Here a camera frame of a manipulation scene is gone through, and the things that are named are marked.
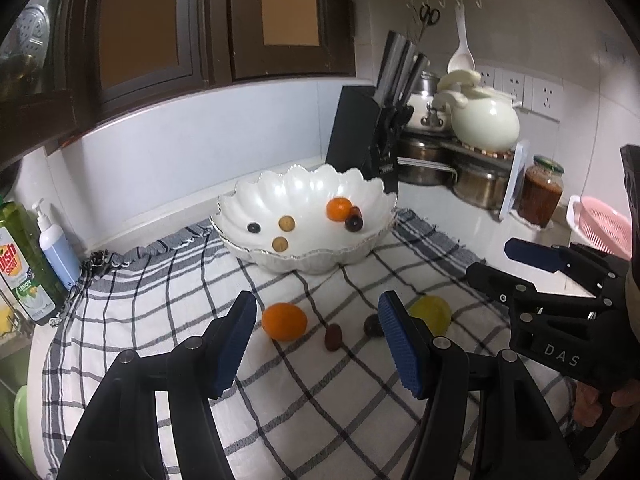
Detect cream ceramic pot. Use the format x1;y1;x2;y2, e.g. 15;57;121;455
446;87;521;153

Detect white electric cooker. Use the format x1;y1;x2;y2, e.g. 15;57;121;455
405;70;450;133

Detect large orange tangerine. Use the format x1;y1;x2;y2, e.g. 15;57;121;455
262;302;308;341

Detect black hanging scissors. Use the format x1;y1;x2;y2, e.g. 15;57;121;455
419;3;442;27

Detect white shelf rack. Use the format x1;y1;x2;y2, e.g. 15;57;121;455
498;140;529;222

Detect glass jar brown sauce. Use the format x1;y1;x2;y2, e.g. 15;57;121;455
518;155;564;228

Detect steel pot lower right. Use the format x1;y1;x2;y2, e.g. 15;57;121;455
452;157;509;211

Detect dark plum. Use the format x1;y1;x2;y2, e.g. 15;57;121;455
363;314;384;338

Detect black knife block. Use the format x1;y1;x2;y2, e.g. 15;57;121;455
326;32;427;194

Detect dark wooden wall cabinet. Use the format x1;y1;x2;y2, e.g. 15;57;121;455
1;0;355;166

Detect yellow-green round fruit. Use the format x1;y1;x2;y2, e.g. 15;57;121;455
408;296;451;336

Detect small orange tangerine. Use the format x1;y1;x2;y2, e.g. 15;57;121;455
326;197;354;222

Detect green dish soap bottle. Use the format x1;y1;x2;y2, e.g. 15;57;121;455
0;197;67;325

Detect red date fruit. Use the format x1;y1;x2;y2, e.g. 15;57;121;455
324;323;343;352

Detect person's right hand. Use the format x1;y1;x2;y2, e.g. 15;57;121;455
573;380;640;432

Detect checkered white kitchen cloth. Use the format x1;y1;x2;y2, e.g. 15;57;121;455
35;209;510;479

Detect brown-yellow small fruit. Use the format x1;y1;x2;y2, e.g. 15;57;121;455
271;236;288;252
278;214;296;232

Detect steel pot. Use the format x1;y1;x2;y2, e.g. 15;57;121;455
397;136;458;186
452;157;509;211

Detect white hanging ladle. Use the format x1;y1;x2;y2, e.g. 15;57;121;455
447;2;475;74

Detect pink plastic basket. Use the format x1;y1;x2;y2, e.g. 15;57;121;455
566;195;632;260

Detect small dark grape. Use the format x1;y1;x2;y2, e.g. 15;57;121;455
247;222;262;234

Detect white scalloped fruit bowl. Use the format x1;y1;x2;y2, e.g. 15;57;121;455
209;165;397;274

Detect steel pot lower left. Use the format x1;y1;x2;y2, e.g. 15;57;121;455
397;136;458;186

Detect blue pump soap bottle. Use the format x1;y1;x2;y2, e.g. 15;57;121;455
32;198;80;290

